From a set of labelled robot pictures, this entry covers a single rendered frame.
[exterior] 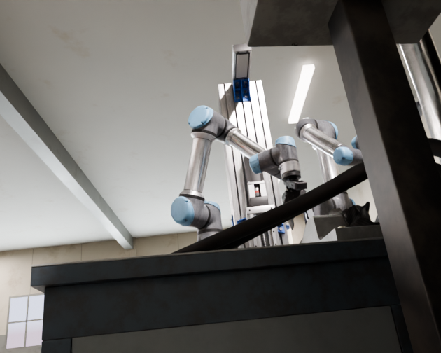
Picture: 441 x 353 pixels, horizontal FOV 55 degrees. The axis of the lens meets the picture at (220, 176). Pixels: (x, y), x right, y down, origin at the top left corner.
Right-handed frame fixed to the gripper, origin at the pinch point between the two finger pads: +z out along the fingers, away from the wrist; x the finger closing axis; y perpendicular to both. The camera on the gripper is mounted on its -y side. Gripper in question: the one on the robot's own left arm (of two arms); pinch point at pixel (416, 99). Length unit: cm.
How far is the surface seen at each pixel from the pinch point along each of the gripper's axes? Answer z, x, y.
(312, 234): 2, 73, 47
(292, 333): 22, 101, 68
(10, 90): -330, 126, -215
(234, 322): 18, 110, 64
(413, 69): 47, 74, 27
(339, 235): 17, 78, 51
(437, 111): 48, 75, 37
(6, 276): -1059, 125, -165
